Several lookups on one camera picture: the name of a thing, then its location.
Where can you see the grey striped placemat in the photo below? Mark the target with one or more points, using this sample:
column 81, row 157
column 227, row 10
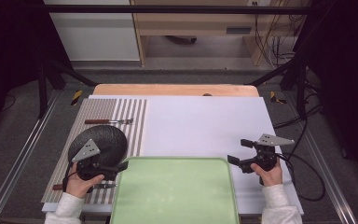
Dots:
column 130, row 124

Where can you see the person's left hand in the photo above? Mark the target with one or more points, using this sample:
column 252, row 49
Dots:
column 77, row 186

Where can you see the person's right hand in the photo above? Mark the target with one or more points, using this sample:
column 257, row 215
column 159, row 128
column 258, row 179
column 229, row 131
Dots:
column 273, row 178

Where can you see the white board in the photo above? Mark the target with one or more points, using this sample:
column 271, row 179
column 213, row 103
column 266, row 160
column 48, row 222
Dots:
column 199, row 124

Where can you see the black round plate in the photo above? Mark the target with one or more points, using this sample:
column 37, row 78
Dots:
column 110, row 141

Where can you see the yellow black tape marker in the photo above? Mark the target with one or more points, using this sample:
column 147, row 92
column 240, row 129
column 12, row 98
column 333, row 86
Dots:
column 76, row 97
column 273, row 97

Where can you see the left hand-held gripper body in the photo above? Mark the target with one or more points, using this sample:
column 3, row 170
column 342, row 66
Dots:
column 87, row 151

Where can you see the black curtain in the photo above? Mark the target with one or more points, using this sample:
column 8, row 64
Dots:
column 9, row 46
column 345, row 62

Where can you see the black metal stand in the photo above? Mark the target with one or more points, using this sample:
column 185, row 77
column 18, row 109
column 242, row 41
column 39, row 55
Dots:
column 300, row 93
column 43, row 93

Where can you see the green tray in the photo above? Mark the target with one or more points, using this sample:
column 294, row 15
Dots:
column 174, row 193

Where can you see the white cabinet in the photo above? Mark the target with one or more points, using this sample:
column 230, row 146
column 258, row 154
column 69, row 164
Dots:
column 96, row 34

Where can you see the light wooden desk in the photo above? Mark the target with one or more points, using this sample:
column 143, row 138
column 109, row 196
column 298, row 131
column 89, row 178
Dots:
column 199, row 21

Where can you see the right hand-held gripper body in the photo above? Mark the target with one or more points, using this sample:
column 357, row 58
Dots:
column 265, row 155

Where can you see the aluminium rail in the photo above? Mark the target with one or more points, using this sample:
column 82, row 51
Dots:
column 18, row 161
column 329, row 174

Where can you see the black horizontal frame bar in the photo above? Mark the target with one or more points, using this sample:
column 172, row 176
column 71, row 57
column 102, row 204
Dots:
column 167, row 9

